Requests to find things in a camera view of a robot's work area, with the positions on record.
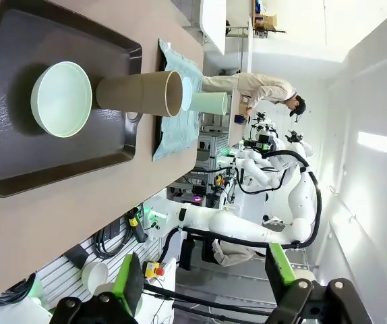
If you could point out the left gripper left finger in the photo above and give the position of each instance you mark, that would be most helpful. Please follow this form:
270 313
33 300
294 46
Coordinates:
131 280

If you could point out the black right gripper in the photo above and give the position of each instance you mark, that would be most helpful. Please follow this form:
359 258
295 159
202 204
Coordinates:
264 140

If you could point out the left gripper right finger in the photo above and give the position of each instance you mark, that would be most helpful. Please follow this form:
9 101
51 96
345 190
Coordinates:
279 270

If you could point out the blue-grey cloth mat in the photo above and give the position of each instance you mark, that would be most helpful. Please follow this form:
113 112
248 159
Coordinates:
176 135

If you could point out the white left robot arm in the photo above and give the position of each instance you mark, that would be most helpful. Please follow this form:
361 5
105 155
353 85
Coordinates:
11 312

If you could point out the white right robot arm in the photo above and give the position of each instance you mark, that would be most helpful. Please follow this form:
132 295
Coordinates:
240 226

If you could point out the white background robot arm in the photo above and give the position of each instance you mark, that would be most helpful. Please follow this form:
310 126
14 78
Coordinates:
301 145
264 122

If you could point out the dark brown serving tray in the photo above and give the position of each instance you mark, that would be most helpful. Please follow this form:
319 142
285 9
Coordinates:
8 141

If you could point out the yellow emergency stop box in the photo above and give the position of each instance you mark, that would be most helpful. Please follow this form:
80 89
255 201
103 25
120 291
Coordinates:
153 268

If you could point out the small dark blue cup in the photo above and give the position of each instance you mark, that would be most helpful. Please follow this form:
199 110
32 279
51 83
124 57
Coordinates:
239 119

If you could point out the white round bowl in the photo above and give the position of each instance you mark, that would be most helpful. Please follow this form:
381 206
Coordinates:
95 275

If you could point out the person in pale yellow shirt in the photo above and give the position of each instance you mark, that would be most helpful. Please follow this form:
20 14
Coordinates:
264 89

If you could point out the crumpled beige cloth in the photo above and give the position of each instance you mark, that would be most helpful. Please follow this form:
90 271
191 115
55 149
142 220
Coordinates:
230 253

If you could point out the black handheld device yellow label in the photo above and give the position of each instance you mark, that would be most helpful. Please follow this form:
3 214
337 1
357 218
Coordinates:
137 224

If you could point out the black wedge block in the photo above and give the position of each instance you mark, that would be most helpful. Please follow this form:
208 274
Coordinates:
77 258

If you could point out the black box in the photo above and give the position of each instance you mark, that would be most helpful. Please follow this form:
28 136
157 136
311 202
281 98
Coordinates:
188 253

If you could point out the tall light green cup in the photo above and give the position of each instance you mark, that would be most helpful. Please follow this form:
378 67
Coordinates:
210 103

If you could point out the white control box green lights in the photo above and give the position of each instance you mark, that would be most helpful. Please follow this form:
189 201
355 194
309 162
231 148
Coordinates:
156 217

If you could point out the light blue bowl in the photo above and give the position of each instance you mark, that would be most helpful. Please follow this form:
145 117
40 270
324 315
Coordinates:
187 88

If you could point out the rectangular ceiling light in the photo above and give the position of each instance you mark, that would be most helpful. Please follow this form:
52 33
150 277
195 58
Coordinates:
375 142

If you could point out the cardboard box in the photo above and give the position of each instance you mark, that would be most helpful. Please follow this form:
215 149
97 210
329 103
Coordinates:
267 21

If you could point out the tall brown cup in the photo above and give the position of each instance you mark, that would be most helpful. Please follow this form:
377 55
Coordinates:
129 94

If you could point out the light green bowl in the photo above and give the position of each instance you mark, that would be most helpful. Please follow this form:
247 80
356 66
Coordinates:
62 101

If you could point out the aluminium frame workbench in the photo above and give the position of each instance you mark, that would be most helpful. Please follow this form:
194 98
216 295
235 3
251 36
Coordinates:
213 143

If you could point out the slotted aluminium base plate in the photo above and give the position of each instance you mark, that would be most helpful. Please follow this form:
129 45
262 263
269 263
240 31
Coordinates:
65 280

